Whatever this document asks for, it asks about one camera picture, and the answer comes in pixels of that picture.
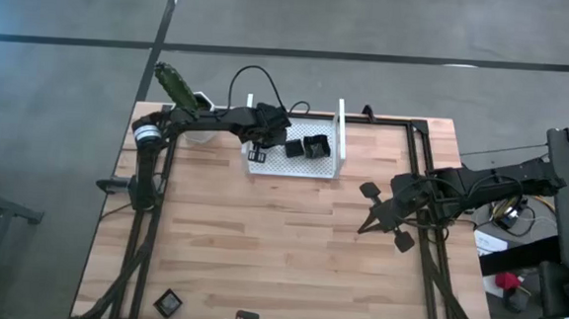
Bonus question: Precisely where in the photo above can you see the white planter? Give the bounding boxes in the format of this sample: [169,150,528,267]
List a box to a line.
[181,89,219,146]

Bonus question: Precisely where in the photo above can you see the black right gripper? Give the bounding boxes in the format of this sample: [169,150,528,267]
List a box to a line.
[356,171,436,256]

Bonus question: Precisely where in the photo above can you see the red object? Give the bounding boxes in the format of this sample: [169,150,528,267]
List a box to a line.
[493,271,522,292]

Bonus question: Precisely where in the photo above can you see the green cactus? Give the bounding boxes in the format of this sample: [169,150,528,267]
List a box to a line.
[151,60,203,112]

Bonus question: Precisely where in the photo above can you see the black case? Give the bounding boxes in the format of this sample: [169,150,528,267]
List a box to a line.
[535,260,569,319]

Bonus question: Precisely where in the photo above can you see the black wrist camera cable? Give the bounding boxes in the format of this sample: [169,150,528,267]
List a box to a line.
[226,63,291,116]

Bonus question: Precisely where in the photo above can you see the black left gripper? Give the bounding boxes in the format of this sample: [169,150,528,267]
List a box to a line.
[240,120,290,167]

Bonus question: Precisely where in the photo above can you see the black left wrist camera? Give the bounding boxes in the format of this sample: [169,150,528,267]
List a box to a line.
[255,102,289,127]

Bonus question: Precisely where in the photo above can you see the white perforated metal tray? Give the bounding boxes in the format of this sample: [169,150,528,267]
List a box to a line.
[240,92,352,182]

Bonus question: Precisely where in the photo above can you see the white paper sheet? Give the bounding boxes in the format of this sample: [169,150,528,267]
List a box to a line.
[472,228,510,258]

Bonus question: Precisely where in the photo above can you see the black square mini plate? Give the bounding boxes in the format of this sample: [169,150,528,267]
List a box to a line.
[151,286,186,319]

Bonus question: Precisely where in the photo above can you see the black aluminium table frame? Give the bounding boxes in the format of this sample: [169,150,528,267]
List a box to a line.
[69,98,504,319]

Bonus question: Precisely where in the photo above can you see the coiled cable bundle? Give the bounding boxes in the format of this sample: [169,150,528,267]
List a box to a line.
[487,191,560,241]

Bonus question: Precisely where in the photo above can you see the black board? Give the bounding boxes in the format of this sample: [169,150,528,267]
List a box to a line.
[477,230,563,281]

